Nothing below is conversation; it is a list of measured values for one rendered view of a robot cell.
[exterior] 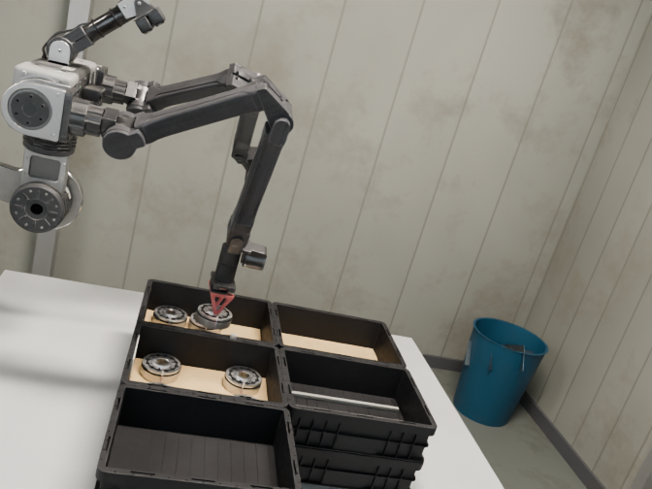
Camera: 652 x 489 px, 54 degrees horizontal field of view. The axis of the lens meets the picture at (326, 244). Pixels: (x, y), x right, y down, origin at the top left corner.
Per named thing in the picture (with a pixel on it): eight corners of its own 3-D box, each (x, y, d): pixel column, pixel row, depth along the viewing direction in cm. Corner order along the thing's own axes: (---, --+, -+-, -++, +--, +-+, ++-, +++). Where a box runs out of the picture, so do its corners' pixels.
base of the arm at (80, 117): (65, 135, 155) (73, 85, 152) (100, 143, 157) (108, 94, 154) (58, 143, 147) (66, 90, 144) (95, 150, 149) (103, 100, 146)
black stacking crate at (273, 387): (112, 425, 150) (119, 383, 147) (129, 360, 177) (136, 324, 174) (276, 447, 159) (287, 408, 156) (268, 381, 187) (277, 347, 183)
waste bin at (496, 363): (534, 441, 358) (570, 358, 342) (462, 433, 347) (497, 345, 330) (498, 394, 401) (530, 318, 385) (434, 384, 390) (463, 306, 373)
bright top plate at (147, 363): (142, 373, 165) (142, 371, 165) (142, 352, 174) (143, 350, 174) (180, 376, 168) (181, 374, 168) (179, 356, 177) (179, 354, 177)
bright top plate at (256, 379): (223, 383, 171) (224, 381, 171) (226, 364, 180) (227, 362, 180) (260, 391, 172) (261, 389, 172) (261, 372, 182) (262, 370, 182)
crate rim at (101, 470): (93, 481, 119) (95, 471, 118) (117, 391, 147) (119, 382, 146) (300, 505, 128) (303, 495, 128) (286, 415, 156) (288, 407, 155)
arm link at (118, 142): (277, 63, 151) (278, 82, 143) (295, 113, 160) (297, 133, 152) (103, 114, 156) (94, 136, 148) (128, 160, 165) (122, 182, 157)
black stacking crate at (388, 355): (269, 381, 187) (278, 347, 183) (263, 333, 214) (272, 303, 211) (395, 401, 196) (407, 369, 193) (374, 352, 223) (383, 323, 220)
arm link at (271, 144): (272, 95, 156) (273, 117, 148) (294, 102, 158) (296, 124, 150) (225, 227, 181) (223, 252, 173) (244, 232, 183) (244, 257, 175)
